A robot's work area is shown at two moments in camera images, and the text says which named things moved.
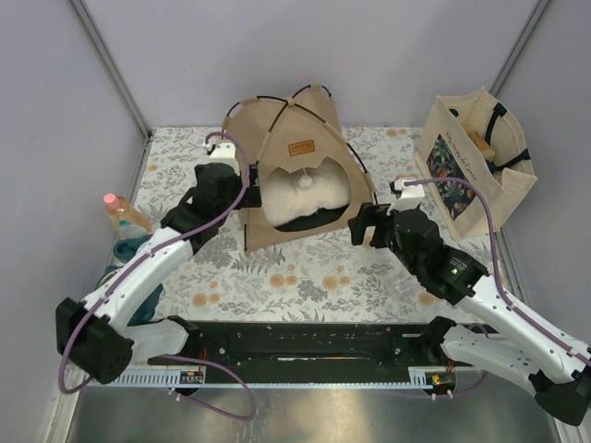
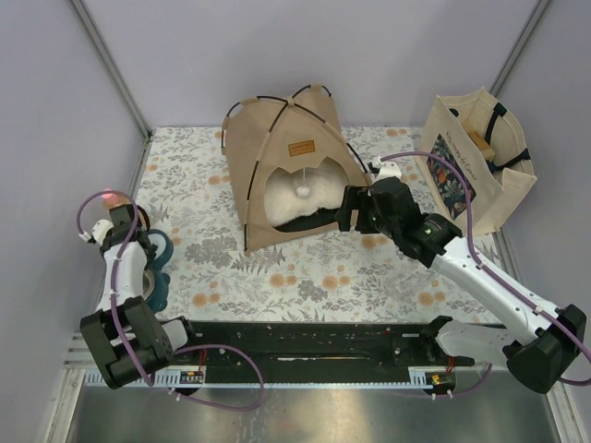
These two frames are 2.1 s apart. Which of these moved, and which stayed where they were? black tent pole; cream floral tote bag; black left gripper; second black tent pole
Moved: black left gripper
Stayed: second black tent pole; cream floral tote bag; black tent pole
